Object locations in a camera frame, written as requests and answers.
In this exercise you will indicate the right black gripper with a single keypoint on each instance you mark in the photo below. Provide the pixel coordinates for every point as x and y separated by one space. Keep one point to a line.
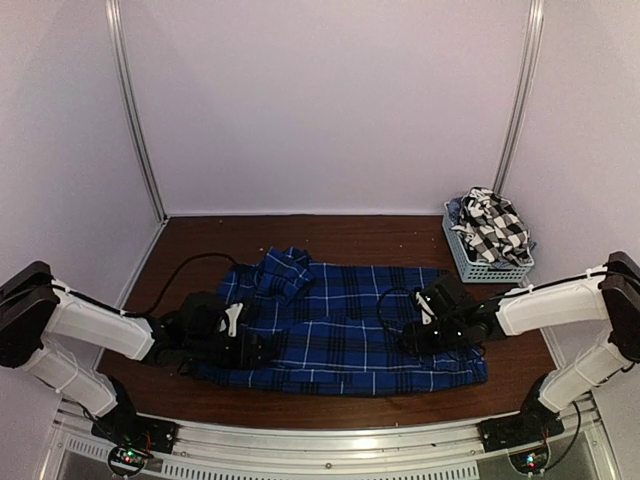
416 343

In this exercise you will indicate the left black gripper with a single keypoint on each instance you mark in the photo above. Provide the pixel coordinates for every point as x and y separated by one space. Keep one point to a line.
250 360

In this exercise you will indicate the blue plaid long sleeve shirt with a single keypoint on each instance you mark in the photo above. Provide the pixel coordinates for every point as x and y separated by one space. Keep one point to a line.
334 329

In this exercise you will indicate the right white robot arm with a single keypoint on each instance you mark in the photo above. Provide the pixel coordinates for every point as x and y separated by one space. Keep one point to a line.
452 319

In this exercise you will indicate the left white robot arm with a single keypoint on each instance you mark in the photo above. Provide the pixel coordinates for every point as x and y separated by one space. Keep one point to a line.
36 308

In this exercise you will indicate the light blue perforated basket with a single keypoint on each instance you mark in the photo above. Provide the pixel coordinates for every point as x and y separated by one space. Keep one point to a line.
475 272

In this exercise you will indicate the black white checked shirt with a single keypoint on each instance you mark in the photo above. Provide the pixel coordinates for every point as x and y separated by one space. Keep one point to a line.
494 232

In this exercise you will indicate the light blue checked shirt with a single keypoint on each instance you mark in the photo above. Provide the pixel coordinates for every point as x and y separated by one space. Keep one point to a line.
456 210

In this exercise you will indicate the right circuit board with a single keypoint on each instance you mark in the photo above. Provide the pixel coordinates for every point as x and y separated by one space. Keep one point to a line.
530 461

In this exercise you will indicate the circuit board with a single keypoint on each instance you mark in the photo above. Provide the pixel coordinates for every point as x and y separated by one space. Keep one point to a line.
126 461
530 461

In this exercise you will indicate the left circuit board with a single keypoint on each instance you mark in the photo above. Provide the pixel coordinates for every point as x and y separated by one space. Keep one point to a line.
126 461

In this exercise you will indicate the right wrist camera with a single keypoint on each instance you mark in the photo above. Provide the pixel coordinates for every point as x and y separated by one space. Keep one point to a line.
427 314

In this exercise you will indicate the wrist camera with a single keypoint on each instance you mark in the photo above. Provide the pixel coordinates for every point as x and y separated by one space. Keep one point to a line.
427 314
231 318

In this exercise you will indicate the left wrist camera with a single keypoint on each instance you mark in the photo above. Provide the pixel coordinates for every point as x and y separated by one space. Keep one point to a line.
231 318

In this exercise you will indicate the front aluminium rail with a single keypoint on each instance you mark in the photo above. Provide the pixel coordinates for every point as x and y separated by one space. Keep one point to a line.
449 450

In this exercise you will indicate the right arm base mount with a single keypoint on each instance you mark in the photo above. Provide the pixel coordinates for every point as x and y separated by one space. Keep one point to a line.
532 423

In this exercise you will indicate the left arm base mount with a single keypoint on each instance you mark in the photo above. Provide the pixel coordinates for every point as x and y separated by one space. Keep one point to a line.
125 427

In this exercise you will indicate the right aluminium frame post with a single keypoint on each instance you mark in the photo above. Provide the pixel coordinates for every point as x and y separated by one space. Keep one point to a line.
529 61

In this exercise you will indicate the aluminium frame post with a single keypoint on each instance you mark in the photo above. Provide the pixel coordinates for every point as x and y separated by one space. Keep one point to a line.
132 116
529 61

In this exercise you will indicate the left aluminium frame post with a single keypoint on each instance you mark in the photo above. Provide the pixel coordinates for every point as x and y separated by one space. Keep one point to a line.
132 116

